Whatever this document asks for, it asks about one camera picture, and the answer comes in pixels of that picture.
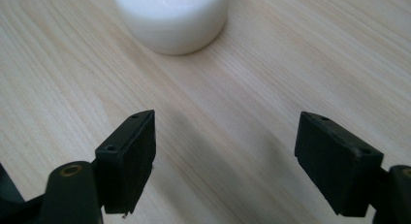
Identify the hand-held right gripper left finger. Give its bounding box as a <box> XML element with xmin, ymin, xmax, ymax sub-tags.
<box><xmin>94</xmin><ymin>109</ymin><xmax>157</xmax><ymax>215</ymax></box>

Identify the white round container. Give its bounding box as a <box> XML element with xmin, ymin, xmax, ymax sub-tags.
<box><xmin>111</xmin><ymin>0</ymin><xmax>232</xmax><ymax>56</ymax></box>

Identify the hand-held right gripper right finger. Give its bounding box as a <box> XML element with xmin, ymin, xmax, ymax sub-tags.
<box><xmin>294</xmin><ymin>111</ymin><xmax>385</xmax><ymax>218</ymax></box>

